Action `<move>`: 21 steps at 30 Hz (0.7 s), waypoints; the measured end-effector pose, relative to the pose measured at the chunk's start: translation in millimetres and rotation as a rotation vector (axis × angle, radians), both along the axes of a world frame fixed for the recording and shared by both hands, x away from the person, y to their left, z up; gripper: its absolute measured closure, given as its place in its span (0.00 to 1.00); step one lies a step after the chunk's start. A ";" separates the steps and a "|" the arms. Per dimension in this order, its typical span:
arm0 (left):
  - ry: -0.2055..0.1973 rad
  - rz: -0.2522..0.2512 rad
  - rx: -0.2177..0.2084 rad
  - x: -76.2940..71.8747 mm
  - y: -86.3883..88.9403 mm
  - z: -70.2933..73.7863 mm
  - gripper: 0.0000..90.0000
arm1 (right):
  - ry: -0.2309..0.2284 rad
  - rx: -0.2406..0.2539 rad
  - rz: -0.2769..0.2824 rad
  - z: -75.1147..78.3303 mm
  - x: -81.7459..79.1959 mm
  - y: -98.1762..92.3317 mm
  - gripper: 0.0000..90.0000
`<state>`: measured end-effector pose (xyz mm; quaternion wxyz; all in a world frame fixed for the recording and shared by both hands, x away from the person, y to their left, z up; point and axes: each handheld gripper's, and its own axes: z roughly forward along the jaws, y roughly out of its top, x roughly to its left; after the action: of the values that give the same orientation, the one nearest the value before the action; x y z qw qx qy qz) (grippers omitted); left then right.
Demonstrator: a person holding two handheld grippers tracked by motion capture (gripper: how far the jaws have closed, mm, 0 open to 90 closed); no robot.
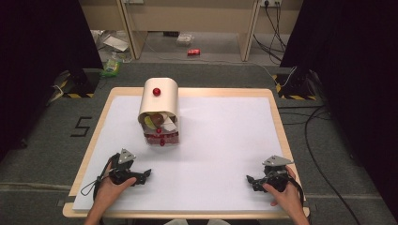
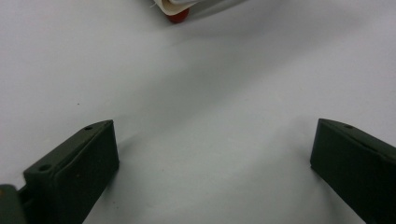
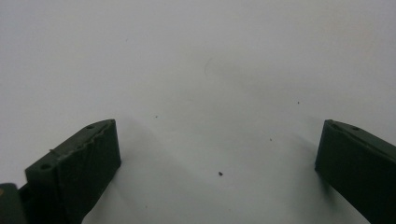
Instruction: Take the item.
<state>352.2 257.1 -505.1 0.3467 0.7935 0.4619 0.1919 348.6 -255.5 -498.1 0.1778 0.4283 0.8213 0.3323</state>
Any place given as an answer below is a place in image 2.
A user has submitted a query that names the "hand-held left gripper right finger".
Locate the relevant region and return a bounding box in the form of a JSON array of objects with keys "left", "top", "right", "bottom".
[{"left": 309, "top": 118, "right": 396, "bottom": 224}]

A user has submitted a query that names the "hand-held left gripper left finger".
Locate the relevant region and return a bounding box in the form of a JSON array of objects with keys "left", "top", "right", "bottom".
[{"left": 22, "top": 119, "right": 120, "bottom": 224}]

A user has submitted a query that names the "small red round object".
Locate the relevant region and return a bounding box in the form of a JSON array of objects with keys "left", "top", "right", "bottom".
[{"left": 165, "top": 7, "right": 191, "bottom": 24}]

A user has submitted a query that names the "white container with red item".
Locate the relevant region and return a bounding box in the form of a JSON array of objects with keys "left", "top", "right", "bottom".
[{"left": 150, "top": 0, "right": 247, "bottom": 16}]

